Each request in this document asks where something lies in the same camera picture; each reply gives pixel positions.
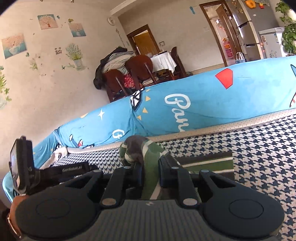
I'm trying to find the houndstooth seat mat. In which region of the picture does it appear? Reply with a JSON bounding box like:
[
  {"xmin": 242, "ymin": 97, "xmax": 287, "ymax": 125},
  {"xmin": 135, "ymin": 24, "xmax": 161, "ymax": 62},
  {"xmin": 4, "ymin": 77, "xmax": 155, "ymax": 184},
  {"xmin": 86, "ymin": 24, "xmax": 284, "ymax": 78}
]
[{"xmin": 30, "ymin": 109, "xmax": 296, "ymax": 241}]

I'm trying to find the wooden doorway frame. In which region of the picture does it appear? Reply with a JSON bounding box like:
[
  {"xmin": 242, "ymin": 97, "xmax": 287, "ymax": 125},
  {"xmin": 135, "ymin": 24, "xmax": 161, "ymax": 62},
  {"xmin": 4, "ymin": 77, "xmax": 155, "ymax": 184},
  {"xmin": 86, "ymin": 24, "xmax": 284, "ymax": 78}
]
[{"xmin": 199, "ymin": 1, "xmax": 241, "ymax": 67}]

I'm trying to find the potted green plant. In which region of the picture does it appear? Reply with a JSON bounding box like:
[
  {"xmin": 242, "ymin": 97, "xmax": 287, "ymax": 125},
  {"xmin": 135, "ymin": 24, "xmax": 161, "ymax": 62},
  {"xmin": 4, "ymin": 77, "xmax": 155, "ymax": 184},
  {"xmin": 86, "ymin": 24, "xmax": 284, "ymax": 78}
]
[{"xmin": 275, "ymin": 0, "xmax": 296, "ymax": 56}]

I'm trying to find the pink storage rack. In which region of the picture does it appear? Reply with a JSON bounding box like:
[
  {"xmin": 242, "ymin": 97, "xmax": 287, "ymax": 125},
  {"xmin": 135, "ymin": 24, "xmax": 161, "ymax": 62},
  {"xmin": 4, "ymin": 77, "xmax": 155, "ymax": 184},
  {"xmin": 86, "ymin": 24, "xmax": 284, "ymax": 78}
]
[{"xmin": 221, "ymin": 38, "xmax": 234, "ymax": 59}]

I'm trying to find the person's left hand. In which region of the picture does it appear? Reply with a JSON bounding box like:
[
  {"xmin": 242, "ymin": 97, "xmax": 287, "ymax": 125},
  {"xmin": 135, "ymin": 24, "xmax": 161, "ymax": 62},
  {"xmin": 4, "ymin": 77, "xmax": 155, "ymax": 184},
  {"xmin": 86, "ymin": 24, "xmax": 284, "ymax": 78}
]
[{"xmin": 10, "ymin": 195, "xmax": 30, "ymax": 224}]

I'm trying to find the pile of clothes on chair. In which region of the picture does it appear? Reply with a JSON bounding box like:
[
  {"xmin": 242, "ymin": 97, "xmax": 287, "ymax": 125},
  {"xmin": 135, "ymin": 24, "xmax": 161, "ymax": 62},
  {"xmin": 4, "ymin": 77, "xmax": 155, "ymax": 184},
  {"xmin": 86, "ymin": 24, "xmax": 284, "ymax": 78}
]
[{"xmin": 93, "ymin": 46, "xmax": 136, "ymax": 90}]

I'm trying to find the brown wooden chair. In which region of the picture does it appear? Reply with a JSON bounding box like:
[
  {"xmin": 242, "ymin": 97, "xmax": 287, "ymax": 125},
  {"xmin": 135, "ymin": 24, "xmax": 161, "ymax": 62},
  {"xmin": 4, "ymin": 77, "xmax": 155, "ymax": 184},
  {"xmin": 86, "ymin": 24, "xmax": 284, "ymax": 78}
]
[
  {"xmin": 170, "ymin": 47, "xmax": 188, "ymax": 78},
  {"xmin": 125, "ymin": 55, "xmax": 160, "ymax": 90},
  {"xmin": 103, "ymin": 70, "xmax": 130, "ymax": 102}
]

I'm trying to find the green brown striped t-shirt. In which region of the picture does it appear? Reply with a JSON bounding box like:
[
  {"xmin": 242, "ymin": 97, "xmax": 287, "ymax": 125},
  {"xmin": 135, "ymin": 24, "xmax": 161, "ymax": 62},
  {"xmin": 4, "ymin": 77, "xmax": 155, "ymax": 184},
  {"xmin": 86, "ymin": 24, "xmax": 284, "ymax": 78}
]
[{"xmin": 119, "ymin": 136, "xmax": 234, "ymax": 201}]

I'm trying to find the lavender pot wall sticker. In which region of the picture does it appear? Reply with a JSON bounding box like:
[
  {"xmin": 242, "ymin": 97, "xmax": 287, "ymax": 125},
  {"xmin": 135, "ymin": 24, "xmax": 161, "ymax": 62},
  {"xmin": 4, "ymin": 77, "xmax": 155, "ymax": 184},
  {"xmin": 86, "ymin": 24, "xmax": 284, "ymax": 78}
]
[{"xmin": 65, "ymin": 44, "xmax": 84, "ymax": 70}]

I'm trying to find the white chest freezer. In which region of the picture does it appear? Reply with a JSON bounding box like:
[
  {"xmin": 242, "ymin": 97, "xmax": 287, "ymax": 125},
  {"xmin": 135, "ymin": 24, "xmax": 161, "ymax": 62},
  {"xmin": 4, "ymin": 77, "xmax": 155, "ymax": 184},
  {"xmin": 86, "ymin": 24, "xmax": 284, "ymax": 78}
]
[{"xmin": 258, "ymin": 27, "xmax": 289, "ymax": 59}]

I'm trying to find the blue printed sofa cover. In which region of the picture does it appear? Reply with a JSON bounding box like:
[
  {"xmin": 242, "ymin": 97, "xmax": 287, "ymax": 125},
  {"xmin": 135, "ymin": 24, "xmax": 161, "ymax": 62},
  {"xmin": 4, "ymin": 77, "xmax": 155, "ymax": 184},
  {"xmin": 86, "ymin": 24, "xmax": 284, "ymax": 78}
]
[{"xmin": 2, "ymin": 56, "xmax": 296, "ymax": 202}]

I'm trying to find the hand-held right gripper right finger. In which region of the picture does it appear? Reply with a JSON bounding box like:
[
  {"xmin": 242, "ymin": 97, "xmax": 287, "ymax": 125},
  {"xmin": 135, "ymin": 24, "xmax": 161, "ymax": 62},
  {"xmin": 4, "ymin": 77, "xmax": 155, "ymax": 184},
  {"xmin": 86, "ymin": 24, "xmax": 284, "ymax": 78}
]
[{"xmin": 158, "ymin": 156, "xmax": 235, "ymax": 207}]

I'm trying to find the wooden door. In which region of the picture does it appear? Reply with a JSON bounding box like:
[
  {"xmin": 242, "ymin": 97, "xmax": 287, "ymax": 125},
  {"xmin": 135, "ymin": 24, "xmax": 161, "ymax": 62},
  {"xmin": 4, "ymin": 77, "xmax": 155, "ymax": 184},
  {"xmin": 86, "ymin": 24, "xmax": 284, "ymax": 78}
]
[{"xmin": 127, "ymin": 24, "xmax": 160, "ymax": 56}]

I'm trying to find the blue white basket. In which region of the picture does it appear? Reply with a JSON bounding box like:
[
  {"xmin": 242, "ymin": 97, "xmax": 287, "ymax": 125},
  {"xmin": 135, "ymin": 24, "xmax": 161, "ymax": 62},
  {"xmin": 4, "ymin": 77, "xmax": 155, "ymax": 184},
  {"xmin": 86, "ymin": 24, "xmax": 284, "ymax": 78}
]
[{"xmin": 235, "ymin": 52, "xmax": 247, "ymax": 66}]

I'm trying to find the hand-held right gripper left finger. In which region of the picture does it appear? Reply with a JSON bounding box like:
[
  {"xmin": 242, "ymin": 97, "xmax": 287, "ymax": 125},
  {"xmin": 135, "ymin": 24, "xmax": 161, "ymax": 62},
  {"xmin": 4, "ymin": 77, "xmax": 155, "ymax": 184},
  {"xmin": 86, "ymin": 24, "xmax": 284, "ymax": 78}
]
[{"xmin": 60, "ymin": 163, "xmax": 142, "ymax": 207}]

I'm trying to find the pink tree wall picture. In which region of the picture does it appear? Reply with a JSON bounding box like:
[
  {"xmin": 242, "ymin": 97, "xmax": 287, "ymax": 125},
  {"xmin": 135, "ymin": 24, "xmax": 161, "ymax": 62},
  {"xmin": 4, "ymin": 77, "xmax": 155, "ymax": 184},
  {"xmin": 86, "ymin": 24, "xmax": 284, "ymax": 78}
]
[
  {"xmin": 69, "ymin": 23, "xmax": 86, "ymax": 37},
  {"xmin": 38, "ymin": 14, "xmax": 59, "ymax": 30},
  {"xmin": 2, "ymin": 34, "xmax": 27, "ymax": 59}
]

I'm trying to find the white cloth dining table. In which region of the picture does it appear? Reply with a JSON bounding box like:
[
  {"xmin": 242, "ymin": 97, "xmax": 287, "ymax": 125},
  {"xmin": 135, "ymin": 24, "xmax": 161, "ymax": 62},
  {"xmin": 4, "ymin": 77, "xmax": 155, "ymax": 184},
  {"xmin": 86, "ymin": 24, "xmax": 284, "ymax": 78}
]
[{"xmin": 149, "ymin": 51, "xmax": 177, "ymax": 79}]

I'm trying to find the green leaf wall sticker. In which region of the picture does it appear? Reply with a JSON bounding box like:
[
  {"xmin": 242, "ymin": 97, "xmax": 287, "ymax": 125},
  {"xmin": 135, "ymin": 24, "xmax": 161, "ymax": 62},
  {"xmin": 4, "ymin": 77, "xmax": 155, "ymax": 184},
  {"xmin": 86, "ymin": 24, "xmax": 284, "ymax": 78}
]
[{"xmin": 0, "ymin": 66, "xmax": 12, "ymax": 109}]

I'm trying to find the silver refrigerator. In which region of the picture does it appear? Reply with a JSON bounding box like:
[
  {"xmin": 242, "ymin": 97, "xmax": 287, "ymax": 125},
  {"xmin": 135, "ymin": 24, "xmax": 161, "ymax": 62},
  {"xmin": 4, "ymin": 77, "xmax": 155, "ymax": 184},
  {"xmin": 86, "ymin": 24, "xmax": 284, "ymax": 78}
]
[{"xmin": 228, "ymin": 0, "xmax": 284, "ymax": 62}]

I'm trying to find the red patterned cloth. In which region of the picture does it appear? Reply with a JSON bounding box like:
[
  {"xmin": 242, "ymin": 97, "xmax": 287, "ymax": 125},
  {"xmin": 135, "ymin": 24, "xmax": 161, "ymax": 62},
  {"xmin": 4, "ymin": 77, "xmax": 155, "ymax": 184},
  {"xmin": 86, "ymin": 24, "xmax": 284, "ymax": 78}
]
[{"xmin": 122, "ymin": 74, "xmax": 135, "ymax": 88}]

